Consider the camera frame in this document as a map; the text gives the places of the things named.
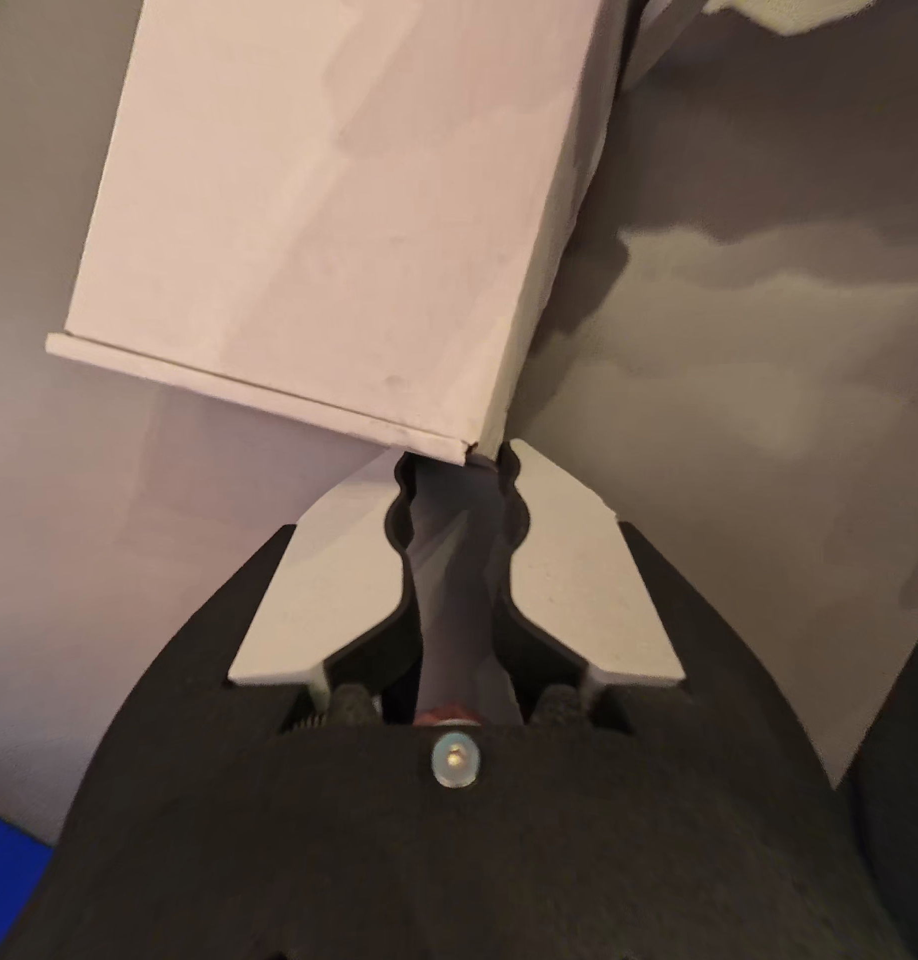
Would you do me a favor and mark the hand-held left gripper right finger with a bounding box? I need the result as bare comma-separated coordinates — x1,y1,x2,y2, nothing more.
496,438,686,714

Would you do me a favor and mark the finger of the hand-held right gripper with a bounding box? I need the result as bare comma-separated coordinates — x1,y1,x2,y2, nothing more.
702,0,880,37
622,0,722,91

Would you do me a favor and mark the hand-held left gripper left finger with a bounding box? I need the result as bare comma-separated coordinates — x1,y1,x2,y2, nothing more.
226,450,422,714

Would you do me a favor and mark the white cardboard box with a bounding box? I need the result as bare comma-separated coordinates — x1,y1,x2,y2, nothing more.
46,0,640,468

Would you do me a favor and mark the blue plastic bin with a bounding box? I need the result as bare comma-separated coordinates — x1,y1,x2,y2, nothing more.
0,806,55,960

